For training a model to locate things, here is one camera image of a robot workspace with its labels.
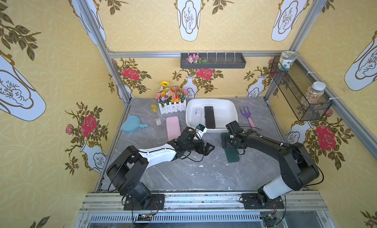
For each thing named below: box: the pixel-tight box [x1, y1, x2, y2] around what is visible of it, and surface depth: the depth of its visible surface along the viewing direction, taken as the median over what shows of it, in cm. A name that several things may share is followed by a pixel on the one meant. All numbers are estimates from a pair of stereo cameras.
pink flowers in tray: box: [186, 53, 209, 64], surface depth 89 cm
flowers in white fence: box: [151, 80, 189, 115], surface depth 105 cm
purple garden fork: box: [239, 106, 256, 130], surface depth 113 cm
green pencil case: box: [220, 132, 240, 164], surface depth 87 cm
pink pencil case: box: [165, 115, 182, 142], surface depth 106 cm
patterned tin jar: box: [277, 50, 298, 72], surface depth 87 cm
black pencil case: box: [204, 106, 216, 129], surface depth 109 cm
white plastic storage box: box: [209, 98, 239, 134], surface depth 112 cm
